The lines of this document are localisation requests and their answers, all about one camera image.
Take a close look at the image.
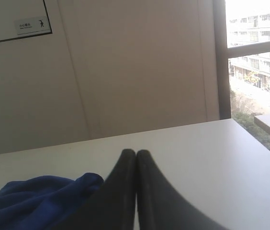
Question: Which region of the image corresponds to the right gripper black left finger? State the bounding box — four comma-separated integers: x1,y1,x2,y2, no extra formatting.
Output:
69,149,136,230

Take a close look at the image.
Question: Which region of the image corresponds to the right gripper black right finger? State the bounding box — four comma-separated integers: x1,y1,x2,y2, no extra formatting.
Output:
136,150,224,230

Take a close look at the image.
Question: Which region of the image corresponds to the blue microfibre towel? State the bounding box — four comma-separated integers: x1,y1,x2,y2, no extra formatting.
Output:
0,172,104,230

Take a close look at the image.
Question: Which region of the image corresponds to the white wall warning sign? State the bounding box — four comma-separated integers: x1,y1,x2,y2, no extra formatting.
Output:
14,16,51,36

